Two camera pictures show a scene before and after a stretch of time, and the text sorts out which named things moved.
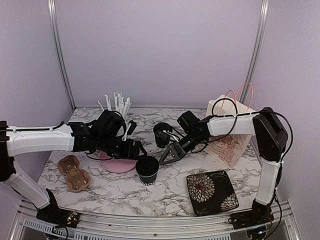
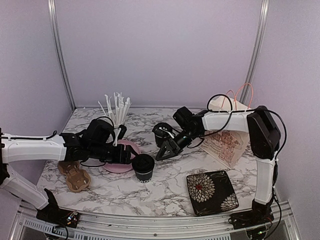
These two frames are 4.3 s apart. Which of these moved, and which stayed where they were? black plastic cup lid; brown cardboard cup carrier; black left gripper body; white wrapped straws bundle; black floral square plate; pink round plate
Moved: black plastic cup lid; black left gripper body
Stayed: pink round plate; brown cardboard cup carrier; white wrapped straws bundle; black floral square plate
